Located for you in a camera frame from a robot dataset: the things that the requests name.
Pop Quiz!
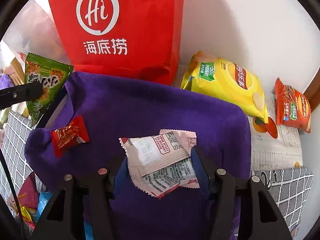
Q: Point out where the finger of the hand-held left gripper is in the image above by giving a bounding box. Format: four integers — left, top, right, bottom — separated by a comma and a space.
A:
0, 82, 43, 110

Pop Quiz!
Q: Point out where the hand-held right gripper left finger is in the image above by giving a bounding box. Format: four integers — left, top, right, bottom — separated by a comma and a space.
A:
31, 155, 130, 240

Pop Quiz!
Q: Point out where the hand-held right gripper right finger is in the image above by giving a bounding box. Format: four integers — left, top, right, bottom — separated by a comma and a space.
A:
190, 145, 293, 240

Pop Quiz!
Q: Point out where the grey pink snack packet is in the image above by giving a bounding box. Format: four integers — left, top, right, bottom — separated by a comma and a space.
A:
130, 129, 200, 199

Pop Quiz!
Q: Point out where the green snack packet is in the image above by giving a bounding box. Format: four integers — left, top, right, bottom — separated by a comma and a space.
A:
24, 52, 75, 127

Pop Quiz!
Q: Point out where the pink white snack packet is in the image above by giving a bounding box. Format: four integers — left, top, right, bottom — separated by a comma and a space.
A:
119, 130, 192, 178

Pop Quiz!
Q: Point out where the small red snack packet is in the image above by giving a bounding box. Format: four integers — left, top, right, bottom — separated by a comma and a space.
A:
51, 115, 90, 158

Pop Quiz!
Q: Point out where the purple cloth covered tray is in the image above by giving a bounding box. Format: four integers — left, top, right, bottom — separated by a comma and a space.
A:
24, 71, 252, 240

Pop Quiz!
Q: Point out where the pink yellow snack packet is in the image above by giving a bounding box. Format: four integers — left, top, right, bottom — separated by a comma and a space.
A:
15, 171, 40, 210

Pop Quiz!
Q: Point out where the purple fabric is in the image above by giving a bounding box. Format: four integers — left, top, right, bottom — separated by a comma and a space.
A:
0, 76, 13, 92

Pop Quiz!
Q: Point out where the translucent plastic shopping bag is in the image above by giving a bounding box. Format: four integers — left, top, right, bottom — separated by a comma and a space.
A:
4, 0, 68, 65

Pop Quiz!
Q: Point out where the yellow chip bag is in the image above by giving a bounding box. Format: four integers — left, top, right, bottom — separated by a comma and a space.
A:
180, 51, 269, 124

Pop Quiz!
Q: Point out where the orange chip bag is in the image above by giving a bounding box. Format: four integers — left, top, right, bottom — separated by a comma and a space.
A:
274, 77, 312, 133

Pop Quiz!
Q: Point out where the red paper bag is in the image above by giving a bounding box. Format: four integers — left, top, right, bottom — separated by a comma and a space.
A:
46, 0, 184, 85

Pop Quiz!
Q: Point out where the black cable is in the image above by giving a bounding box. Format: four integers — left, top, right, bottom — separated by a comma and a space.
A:
0, 152, 24, 230

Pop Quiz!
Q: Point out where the brown wooden door frame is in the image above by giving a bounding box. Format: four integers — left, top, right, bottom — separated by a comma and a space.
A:
301, 75, 320, 108

